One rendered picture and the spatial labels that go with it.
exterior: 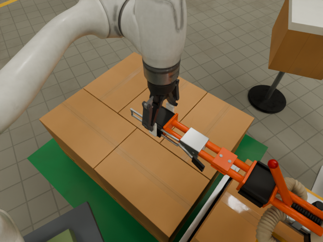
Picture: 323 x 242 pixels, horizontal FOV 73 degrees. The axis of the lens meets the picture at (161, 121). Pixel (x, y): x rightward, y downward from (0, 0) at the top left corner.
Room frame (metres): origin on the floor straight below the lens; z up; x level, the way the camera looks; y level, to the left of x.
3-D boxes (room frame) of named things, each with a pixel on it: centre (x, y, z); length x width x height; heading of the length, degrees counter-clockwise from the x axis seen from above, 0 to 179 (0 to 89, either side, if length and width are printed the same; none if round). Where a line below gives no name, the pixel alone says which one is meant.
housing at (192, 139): (0.34, -0.10, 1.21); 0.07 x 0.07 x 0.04; 52
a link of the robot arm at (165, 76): (0.42, 0.00, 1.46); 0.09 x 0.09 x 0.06
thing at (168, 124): (0.43, 0.00, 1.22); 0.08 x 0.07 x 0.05; 52
